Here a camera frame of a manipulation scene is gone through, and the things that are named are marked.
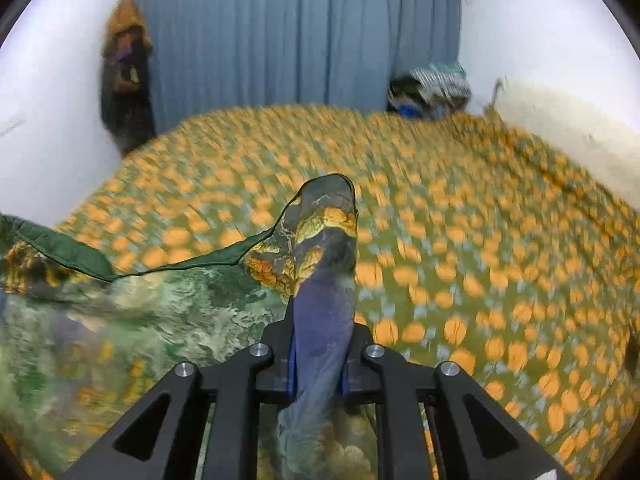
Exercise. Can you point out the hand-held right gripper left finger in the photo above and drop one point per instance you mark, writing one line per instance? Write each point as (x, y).
(275, 365)

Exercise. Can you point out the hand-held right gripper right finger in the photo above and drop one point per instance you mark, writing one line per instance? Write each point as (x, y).
(357, 365)

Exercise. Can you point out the green printed padded jacket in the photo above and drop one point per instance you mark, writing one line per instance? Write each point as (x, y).
(150, 310)

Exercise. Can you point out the pile of mixed clothes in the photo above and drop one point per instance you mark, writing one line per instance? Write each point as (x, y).
(430, 90)

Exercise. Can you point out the dark hanging clothes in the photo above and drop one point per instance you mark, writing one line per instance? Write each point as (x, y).
(127, 85)

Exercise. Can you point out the bed with orange floral quilt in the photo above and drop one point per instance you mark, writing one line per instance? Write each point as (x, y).
(450, 235)

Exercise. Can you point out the cream padded headboard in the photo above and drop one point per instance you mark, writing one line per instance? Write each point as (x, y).
(565, 125)

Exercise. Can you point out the blue curtain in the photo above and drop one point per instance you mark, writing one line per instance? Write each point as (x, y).
(300, 35)

